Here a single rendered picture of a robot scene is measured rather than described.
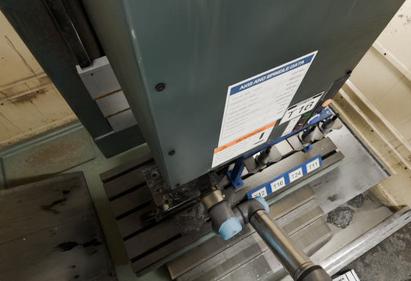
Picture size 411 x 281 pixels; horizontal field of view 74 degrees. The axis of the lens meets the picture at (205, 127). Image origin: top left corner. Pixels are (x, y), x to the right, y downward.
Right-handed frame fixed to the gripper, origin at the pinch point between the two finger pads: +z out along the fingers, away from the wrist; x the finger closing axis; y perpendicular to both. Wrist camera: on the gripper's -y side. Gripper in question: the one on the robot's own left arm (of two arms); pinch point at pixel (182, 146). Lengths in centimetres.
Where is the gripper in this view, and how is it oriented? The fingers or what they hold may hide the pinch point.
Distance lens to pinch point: 102.7
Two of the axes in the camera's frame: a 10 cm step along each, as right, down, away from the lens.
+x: 8.6, -4.3, 2.8
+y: -0.4, 4.8, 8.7
